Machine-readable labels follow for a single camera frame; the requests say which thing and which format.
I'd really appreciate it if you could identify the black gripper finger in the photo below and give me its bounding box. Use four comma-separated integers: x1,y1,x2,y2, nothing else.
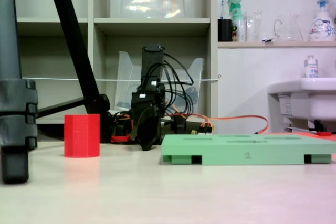
136,107,161,152

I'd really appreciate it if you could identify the red octagonal pillar block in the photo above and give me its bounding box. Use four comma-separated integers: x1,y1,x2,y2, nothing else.
64,114,101,158

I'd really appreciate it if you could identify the black round motor block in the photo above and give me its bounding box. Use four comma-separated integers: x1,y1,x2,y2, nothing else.
170,114,187,134

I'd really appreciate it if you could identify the green shape-hole board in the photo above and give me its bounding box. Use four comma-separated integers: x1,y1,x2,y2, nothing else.
161,134,336,166

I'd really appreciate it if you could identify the clear plastic file tray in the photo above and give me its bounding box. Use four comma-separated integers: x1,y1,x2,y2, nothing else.
114,51,205,116

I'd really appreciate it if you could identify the beige shelf unit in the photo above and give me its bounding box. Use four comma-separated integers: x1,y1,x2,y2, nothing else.
13,0,218,136

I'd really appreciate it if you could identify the black cup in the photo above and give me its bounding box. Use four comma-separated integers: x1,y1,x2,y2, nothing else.
217,18,234,42

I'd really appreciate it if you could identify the thin black tripod leg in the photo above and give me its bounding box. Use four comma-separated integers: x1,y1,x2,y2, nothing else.
36,0,111,143

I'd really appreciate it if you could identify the green spray bottle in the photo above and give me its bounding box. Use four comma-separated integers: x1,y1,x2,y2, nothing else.
227,0,246,42

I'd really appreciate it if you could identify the clear glass beaker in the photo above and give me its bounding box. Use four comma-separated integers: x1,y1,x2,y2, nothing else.
245,10,264,42

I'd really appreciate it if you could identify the thick grey tripod leg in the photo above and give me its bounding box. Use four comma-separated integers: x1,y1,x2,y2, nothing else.
0,0,39,184

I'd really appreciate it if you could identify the light wooden ledge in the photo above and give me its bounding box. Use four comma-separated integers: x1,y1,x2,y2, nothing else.
217,41,336,49

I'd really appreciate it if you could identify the clear glass pitcher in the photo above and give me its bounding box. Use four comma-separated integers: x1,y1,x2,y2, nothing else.
274,14,304,42

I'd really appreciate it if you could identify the small clear sanitizer bottle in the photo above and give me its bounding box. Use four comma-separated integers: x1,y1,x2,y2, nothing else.
303,55,320,79

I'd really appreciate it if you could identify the white sink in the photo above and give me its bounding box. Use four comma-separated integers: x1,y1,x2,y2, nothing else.
267,77,336,131

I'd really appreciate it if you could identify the white foam soap bottle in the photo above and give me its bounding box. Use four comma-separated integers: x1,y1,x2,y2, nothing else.
309,0,336,42

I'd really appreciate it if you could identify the black wire bundle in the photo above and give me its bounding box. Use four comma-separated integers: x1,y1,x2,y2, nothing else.
159,52,195,120

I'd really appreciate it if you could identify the thin white cord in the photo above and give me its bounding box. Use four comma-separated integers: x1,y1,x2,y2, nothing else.
22,74,222,82

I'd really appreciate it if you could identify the orange flat cable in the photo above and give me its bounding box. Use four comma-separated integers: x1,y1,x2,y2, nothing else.
167,113,269,134

